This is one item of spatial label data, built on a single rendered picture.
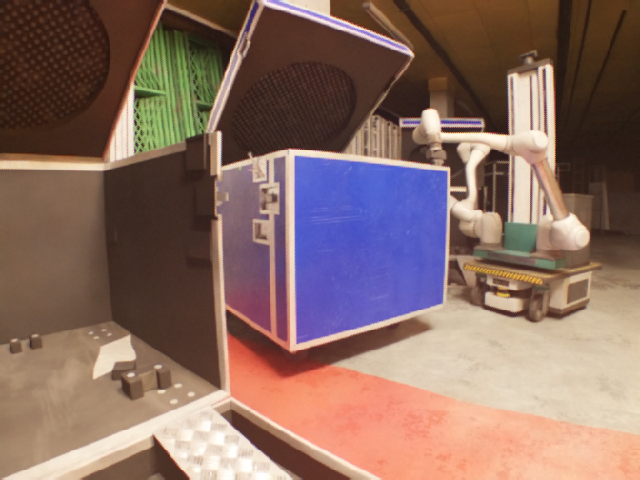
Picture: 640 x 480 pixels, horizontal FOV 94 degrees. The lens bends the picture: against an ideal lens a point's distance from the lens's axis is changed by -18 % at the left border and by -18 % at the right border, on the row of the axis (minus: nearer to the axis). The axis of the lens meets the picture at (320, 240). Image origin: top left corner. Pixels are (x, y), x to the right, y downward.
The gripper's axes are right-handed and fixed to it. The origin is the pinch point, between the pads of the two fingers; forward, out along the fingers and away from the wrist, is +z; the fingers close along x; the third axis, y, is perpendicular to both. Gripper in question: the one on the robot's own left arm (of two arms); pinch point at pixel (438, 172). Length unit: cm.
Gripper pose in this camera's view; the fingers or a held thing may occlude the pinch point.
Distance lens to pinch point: 213.0
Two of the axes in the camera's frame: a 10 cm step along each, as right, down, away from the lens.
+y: 5.7, -0.9, -8.2
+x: 8.2, -0.6, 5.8
